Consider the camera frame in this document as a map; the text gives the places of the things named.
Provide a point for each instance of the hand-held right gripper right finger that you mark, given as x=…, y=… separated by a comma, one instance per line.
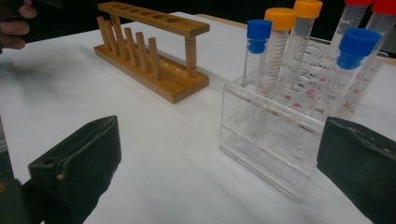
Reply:
x=361, y=168

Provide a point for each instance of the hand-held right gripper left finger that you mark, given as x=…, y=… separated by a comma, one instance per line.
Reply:
x=77, y=165

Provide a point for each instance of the clear acrylic test tube rack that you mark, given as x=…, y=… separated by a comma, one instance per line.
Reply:
x=264, y=146

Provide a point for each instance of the blue capped test tube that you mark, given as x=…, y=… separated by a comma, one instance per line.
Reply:
x=358, y=43
x=259, y=31

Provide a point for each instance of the wooden test tube rack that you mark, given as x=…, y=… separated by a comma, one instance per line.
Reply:
x=174, y=85

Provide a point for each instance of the red capped test tube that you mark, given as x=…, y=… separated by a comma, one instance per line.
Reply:
x=351, y=18
x=381, y=25

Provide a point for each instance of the orange capped test tube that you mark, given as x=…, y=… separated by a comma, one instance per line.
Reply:
x=308, y=8
x=280, y=18

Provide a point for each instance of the white table sheet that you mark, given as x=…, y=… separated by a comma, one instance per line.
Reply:
x=162, y=149

